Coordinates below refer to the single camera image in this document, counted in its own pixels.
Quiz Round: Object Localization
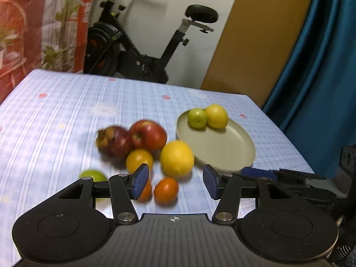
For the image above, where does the blue satin curtain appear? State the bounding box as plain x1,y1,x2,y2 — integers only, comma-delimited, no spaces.
261,0,356,179

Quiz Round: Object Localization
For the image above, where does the small yellow lemon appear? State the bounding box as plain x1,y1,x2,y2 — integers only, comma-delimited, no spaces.
205,104,229,129

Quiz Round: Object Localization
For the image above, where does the striped dark cloth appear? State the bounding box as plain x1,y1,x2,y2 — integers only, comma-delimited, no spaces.
330,244,356,267

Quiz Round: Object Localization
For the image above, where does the brown wooden door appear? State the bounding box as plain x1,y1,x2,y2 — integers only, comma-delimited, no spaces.
200,0,319,109

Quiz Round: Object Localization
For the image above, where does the small green apple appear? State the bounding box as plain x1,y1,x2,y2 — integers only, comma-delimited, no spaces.
187,108,208,129

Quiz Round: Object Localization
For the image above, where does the red apple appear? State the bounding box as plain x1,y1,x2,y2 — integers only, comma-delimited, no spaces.
128,120,168,152

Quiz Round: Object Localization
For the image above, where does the black exercise bike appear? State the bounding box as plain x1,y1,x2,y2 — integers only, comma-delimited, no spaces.
83,0,219,85

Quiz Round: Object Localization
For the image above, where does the red white printed curtain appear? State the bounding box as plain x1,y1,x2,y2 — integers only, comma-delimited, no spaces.
0,0,104,103

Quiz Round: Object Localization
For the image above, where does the yellow-orange orange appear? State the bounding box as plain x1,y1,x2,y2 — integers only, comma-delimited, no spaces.
126,148,154,175

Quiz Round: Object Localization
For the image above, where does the blue checked tablecloth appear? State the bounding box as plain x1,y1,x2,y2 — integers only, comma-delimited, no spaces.
0,69,316,267

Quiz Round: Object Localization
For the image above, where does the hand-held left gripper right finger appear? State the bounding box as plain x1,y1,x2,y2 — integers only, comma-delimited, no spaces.
202,164,301,225

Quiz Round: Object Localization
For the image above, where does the small tangerine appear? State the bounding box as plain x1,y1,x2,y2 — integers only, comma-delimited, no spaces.
138,179,152,201
154,177,179,204

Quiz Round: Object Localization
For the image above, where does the large yellow lemon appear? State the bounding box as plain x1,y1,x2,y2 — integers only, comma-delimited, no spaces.
160,140,195,179

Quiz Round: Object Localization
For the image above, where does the dark red pomegranate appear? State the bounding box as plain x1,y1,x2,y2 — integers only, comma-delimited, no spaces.
95,126,133,160

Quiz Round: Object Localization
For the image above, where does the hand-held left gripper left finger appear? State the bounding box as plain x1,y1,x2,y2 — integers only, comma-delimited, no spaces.
54,164,151,225

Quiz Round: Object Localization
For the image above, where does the large green apple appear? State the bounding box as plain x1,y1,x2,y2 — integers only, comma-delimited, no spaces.
79,169,109,200

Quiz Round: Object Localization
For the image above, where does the beige round plate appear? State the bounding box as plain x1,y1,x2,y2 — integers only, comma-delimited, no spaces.
176,109,256,173

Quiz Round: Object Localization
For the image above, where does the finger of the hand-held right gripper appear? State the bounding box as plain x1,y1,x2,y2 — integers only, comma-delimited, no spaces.
241,167,326,184

